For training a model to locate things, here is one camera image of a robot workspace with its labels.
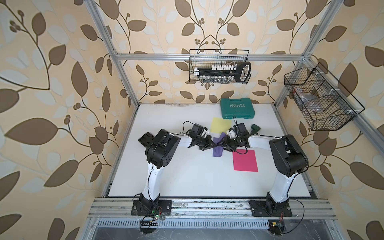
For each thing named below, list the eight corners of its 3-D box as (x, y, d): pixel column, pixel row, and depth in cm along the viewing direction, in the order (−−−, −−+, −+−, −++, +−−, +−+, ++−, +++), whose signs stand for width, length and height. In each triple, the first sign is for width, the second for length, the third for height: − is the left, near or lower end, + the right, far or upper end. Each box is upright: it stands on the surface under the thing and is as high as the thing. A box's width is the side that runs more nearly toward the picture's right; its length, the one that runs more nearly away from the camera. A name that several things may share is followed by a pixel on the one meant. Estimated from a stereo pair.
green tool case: (222, 120, 114) (223, 115, 109) (220, 103, 126) (221, 97, 122) (254, 120, 114) (256, 115, 109) (248, 103, 126) (250, 97, 122)
